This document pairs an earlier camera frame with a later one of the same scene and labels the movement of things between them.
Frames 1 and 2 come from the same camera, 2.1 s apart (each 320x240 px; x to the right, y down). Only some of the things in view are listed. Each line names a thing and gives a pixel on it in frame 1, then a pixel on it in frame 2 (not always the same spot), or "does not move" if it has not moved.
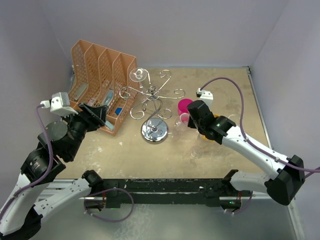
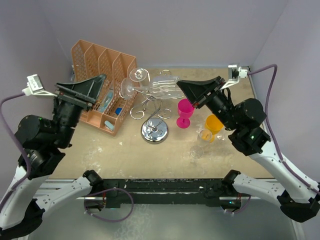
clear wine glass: (180, 125) to (162, 87)
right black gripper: (191, 124) to (197, 90)
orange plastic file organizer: (104, 78) does not move
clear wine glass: (138, 74) does not move
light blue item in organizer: (109, 125) does not move
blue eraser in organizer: (118, 110) does not move
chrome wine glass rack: (154, 130) does not move
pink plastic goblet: (182, 109) does not move
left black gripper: (99, 113) to (84, 92)
